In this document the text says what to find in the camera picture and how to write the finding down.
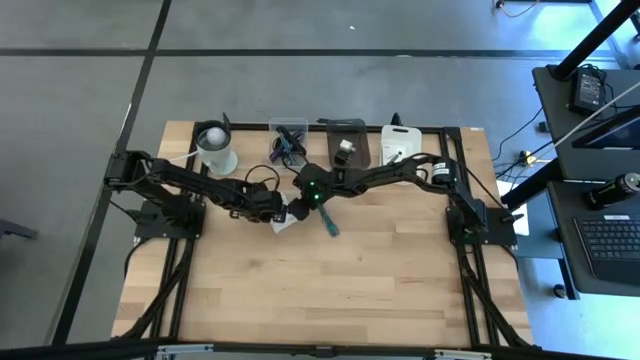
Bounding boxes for floor power strip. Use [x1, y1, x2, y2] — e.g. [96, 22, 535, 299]
[517, 149, 554, 169]

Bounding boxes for black frame rails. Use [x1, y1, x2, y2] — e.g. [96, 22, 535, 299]
[438, 125, 531, 349]
[119, 164, 209, 341]

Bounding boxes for white plastic bin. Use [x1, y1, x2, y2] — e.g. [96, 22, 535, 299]
[379, 124, 424, 187]

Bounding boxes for silver metal bracket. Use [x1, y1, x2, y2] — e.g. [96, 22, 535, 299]
[154, 342, 216, 360]
[433, 348, 492, 360]

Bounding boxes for black frame cross bar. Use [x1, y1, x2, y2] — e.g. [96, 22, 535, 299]
[192, 121, 464, 135]

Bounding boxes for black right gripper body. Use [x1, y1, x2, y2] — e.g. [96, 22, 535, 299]
[287, 197, 314, 222]

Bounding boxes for white device cable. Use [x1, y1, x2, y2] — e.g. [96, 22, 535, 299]
[167, 149, 202, 164]

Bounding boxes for black right frame rails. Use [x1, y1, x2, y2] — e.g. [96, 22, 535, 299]
[438, 125, 531, 349]

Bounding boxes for white card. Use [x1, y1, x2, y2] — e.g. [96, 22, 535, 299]
[381, 141, 407, 168]

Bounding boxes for black stand pole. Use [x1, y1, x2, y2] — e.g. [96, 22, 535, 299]
[548, 0, 640, 82]

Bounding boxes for white paper sheet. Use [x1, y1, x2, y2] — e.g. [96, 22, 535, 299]
[496, 179, 531, 237]

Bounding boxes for black side desk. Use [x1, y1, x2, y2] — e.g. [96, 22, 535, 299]
[531, 63, 640, 182]

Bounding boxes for black table edge bar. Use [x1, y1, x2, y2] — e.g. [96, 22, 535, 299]
[0, 338, 640, 360]

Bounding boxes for black laptop desk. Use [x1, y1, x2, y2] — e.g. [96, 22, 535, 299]
[547, 179, 640, 299]

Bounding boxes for dark grey translucent bin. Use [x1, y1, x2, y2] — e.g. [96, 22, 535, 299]
[325, 118, 372, 171]

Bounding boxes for black power brick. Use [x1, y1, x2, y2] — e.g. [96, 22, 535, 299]
[568, 67, 604, 116]

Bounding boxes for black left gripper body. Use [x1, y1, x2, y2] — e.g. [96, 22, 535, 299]
[229, 183, 287, 224]

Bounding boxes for black laptop keyboard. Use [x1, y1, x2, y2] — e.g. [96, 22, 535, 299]
[573, 214, 640, 287]

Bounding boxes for black desk foot beam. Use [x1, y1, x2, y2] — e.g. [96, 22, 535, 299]
[501, 159, 569, 211]

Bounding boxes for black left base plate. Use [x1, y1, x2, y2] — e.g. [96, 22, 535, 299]
[125, 199, 206, 240]

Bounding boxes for black drink can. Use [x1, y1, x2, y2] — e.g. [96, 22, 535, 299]
[584, 172, 640, 211]

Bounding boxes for clear plastic bin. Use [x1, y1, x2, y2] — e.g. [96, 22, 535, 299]
[267, 116, 310, 169]

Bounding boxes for white thin rod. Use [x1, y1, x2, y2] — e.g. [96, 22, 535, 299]
[552, 80, 640, 149]

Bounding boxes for grey chair leg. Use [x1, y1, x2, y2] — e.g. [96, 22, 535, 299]
[0, 217, 40, 242]

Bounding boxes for black left frame rails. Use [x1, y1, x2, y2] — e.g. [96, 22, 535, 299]
[119, 164, 209, 341]

